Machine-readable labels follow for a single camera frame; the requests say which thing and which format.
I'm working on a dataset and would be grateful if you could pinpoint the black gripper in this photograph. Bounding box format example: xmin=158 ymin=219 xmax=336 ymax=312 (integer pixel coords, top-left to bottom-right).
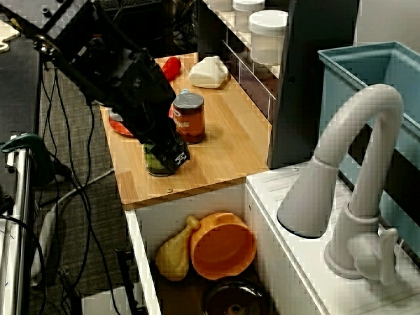
xmin=110 ymin=49 xmax=191 ymax=173

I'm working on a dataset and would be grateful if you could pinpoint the green peas can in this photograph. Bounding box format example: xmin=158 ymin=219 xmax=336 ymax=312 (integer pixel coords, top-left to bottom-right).
xmin=142 ymin=142 xmax=180 ymax=178

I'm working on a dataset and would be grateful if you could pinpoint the brown beans can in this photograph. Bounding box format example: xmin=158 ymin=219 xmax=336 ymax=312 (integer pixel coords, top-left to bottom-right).
xmin=172 ymin=92 xmax=206 ymax=145

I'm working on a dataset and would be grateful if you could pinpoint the red round plate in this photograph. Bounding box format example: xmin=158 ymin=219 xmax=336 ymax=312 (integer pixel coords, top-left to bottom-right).
xmin=108 ymin=110 xmax=136 ymax=138

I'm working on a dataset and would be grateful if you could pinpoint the white cloth lump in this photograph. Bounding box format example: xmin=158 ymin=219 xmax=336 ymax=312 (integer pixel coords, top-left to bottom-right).
xmin=188 ymin=55 xmax=231 ymax=89

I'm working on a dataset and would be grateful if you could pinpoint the red chili pepper toy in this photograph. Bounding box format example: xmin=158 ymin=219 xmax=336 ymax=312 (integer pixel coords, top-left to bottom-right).
xmin=161 ymin=56 xmax=182 ymax=82

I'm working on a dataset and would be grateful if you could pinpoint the yellow toy chicken drumstick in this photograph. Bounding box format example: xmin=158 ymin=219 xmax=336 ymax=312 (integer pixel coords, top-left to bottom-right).
xmin=155 ymin=215 xmax=201 ymax=282

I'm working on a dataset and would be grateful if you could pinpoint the orange toy pot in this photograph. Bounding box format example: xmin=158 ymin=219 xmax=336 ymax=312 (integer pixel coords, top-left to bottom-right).
xmin=190 ymin=211 xmax=258 ymax=280

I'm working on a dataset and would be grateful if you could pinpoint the green clamp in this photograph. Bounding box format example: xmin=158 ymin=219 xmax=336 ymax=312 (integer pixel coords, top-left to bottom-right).
xmin=0 ymin=132 xmax=56 ymax=186

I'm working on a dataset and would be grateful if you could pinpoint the dark kitchen hutch shelf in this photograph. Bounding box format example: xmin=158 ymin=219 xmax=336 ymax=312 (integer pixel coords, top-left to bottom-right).
xmin=196 ymin=0 xmax=360 ymax=170

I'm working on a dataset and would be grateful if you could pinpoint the white toy sink unit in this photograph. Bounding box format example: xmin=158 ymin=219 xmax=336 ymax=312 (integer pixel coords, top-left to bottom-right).
xmin=125 ymin=160 xmax=420 ymax=315

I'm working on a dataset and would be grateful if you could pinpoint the tall white lidded jar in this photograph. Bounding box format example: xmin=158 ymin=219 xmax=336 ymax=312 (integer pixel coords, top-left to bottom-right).
xmin=248 ymin=9 xmax=289 ymax=66

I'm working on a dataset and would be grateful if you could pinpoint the dark round pot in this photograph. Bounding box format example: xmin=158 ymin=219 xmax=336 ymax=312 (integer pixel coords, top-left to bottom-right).
xmin=201 ymin=278 xmax=272 ymax=315

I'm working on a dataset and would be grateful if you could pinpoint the white power strip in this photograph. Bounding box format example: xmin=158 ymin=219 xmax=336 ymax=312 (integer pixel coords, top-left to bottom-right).
xmin=31 ymin=203 xmax=58 ymax=286

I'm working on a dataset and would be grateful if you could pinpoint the black keyboard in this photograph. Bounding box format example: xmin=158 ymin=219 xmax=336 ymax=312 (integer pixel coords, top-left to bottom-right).
xmin=98 ymin=0 xmax=163 ymax=14

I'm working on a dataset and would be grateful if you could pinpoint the white box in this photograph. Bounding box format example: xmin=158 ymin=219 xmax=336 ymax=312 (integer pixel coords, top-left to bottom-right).
xmin=81 ymin=284 xmax=132 ymax=315

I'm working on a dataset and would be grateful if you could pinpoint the small white lidded jar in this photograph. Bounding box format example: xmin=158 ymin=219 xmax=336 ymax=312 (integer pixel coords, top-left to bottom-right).
xmin=231 ymin=0 xmax=265 ymax=32

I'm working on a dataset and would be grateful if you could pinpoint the dark desk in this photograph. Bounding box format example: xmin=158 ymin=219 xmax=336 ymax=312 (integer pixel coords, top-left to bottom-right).
xmin=0 ymin=0 xmax=43 ymax=138

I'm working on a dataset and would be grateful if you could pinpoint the grey toy faucet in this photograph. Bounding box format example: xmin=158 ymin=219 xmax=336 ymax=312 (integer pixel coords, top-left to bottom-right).
xmin=276 ymin=83 xmax=405 ymax=289

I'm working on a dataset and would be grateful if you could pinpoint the blue plastic bin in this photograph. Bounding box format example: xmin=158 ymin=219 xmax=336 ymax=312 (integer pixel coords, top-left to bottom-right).
xmin=317 ymin=41 xmax=420 ymax=260

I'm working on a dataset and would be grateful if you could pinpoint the grey cable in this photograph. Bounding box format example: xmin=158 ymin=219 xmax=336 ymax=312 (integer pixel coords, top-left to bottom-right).
xmin=39 ymin=167 xmax=116 ymax=207

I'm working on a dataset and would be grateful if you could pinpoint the thin black cable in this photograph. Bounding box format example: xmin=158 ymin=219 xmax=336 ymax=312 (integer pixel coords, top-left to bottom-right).
xmin=52 ymin=65 xmax=122 ymax=315

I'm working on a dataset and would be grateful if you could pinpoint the black cabinet handle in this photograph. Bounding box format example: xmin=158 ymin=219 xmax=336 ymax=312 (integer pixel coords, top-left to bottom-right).
xmin=115 ymin=246 xmax=140 ymax=315

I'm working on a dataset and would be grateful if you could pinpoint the metal frame rail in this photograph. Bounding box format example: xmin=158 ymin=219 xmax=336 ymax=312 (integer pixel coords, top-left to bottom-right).
xmin=0 ymin=134 xmax=33 ymax=315

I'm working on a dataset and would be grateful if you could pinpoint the thick black cable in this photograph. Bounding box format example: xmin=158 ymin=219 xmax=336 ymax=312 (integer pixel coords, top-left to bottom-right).
xmin=0 ymin=215 xmax=47 ymax=315

